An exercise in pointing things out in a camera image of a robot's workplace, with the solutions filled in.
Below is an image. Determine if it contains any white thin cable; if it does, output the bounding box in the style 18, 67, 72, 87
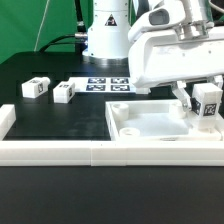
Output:
33, 0, 52, 52

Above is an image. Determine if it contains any white AprilTag marker sheet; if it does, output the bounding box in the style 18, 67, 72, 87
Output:
69, 77, 136, 93

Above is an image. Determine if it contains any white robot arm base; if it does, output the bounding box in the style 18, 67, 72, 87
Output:
83, 0, 131, 61

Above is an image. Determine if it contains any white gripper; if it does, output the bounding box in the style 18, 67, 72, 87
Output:
128, 0, 224, 111

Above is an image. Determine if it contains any white U-shaped obstacle fence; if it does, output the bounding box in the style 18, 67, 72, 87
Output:
0, 104, 224, 166

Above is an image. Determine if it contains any black cable bundle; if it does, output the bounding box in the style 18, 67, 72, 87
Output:
39, 0, 89, 54

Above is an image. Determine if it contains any white square tabletop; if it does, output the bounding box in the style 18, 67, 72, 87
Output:
105, 100, 224, 141

